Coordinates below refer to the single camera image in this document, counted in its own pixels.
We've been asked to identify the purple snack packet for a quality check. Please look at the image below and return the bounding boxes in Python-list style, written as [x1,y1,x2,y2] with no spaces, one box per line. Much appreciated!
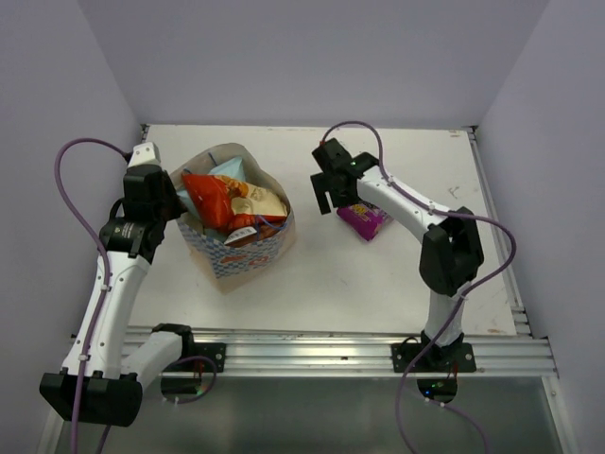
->
[337,201,392,241]

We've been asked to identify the orange cream cassava chips bag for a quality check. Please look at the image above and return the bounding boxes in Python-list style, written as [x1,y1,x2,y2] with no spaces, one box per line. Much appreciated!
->
[181,173,288,233]

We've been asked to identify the light blue cassava chips bag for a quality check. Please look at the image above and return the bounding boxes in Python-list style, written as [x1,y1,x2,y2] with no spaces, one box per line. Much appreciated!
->
[177,157,246,231]

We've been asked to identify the blue patterned paper bag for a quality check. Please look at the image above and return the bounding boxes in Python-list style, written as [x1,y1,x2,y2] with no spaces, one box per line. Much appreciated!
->
[170,143,296,293]

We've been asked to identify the brown Chuba cassava chips bag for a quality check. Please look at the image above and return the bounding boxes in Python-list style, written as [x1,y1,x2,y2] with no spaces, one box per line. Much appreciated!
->
[224,216,286,248]

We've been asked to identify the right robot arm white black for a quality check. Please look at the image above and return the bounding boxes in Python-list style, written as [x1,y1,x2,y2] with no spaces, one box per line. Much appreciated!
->
[311,139,484,372]

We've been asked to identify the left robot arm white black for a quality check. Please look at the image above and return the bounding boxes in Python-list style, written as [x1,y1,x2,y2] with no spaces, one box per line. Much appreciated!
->
[40,165,197,427]

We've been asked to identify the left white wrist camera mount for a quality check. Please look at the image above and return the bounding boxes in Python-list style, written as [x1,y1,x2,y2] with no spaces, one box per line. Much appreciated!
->
[128,142,161,168]

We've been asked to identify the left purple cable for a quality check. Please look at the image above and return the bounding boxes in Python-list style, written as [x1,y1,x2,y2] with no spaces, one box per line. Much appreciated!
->
[54,137,125,454]

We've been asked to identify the purple cable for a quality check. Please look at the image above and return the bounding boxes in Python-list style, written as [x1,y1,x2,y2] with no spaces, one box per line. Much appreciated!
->
[54,137,125,454]
[319,120,519,454]

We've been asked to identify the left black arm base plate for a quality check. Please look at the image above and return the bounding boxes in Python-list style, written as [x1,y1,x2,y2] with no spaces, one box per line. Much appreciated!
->
[189,334,227,374]

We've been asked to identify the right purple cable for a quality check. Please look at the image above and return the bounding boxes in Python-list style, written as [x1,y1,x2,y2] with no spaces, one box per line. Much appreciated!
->
[319,120,519,454]

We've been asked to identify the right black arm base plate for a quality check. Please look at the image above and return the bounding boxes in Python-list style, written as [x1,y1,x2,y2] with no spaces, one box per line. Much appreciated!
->
[390,335,477,374]

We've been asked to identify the aluminium mounting rail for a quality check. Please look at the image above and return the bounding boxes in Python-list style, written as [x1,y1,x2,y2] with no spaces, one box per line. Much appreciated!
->
[70,324,555,378]

